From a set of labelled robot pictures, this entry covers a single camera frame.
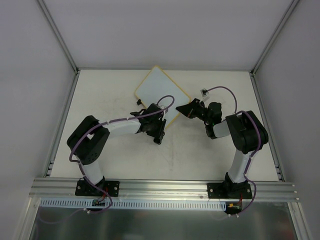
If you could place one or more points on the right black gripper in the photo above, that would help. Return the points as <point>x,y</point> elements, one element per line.
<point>195,109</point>

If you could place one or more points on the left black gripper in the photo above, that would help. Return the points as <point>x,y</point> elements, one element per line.
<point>162,128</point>

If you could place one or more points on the black bone shaped eraser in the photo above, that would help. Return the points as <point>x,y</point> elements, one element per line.
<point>157,140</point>

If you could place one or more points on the yellow framed whiteboard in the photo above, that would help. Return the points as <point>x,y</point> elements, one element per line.
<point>158,84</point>

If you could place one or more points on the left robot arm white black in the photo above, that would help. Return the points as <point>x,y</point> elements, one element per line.
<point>88,140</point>

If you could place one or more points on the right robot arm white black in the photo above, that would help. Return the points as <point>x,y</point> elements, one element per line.
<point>248,136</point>

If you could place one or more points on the black whiteboard foot upper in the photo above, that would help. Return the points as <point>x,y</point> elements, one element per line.
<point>139,102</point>

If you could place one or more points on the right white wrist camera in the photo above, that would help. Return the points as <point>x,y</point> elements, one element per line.
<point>205,95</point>

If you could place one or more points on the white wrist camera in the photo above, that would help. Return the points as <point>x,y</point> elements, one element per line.
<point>205,95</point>
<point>163,108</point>

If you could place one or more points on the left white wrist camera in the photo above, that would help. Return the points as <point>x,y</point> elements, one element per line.
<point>163,108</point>

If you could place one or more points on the white slotted cable duct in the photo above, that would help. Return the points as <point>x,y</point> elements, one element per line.
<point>134,204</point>

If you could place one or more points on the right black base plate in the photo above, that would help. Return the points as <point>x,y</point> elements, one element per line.
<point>233,191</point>

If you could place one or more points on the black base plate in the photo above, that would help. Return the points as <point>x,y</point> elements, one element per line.
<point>233,191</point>
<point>85,189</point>

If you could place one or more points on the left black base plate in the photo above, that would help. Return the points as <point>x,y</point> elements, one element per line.
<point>85,189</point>

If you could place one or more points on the right aluminium frame post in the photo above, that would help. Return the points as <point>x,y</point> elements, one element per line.
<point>278,29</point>

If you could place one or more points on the aluminium frame post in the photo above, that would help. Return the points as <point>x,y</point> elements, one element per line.
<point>278,29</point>
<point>57,34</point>

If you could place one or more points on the aluminium mounting rail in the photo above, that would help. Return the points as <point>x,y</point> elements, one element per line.
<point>179,190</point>

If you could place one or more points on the left aluminium frame post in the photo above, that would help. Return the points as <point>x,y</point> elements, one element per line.
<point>57,34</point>

